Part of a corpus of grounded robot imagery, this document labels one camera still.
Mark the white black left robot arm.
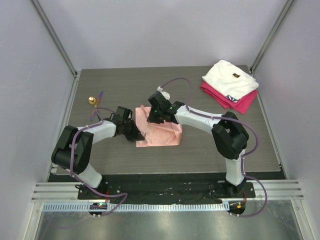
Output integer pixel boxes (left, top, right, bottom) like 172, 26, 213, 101
51, 106, 145, 200

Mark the grey left corner post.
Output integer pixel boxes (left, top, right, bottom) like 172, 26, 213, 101
29, 0, 78, 78

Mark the gold spoon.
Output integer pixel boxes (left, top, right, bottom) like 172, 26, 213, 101
88, 96, 98, 108

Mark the pink satin napkin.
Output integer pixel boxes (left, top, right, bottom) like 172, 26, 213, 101
135, 105, 183, 148

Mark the white folded cloth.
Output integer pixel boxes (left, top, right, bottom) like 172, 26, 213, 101
202, 60, 259, 103

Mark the iridescent purple utensil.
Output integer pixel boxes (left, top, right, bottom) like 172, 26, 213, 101
88, 91, 104, 121

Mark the grey aluminium corner post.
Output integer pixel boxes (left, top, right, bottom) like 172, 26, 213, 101
249, 0, 297, 74

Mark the aluminium front rail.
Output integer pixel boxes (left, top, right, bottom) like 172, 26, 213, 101
31, 179, 304, 203

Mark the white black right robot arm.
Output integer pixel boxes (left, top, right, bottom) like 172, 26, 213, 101
147, 91, 249, 198

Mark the magenta folded cloth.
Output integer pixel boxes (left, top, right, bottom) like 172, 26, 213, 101
200, 82, 259, 115

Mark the white wrist camera connector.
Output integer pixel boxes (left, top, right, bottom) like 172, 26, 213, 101
157, 86, 171, 100

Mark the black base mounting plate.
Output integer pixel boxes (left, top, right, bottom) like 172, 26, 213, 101
75, 172, 256, 205

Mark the white slotted cable duct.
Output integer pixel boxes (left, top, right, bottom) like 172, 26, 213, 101
42, 202, 230, 212

